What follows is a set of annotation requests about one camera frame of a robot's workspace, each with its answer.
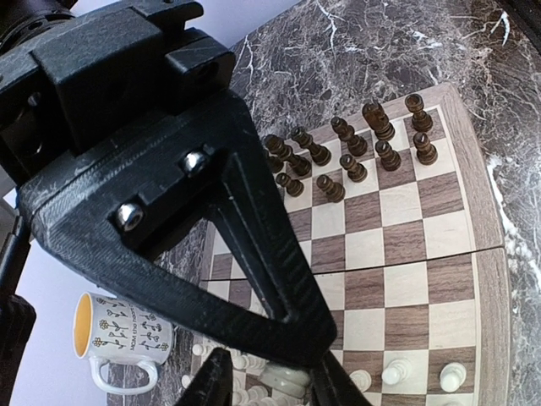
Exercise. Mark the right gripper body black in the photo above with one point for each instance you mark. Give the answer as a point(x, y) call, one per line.
point(120, 130)

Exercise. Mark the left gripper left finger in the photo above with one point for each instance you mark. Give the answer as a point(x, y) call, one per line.
point(212, 384)

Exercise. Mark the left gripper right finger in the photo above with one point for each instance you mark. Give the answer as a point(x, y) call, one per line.
point(332, 386)

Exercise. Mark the white chess queen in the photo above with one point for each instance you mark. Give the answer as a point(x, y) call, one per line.
point(286, 380)

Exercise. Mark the wooden chess board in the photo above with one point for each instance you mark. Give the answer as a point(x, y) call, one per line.
point(412, 262)

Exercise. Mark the black chess piece corner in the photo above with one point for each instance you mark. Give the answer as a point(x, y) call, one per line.
point(421, 120)

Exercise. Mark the yellow inside patterned mug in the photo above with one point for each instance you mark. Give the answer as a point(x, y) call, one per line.
point(112, 331)

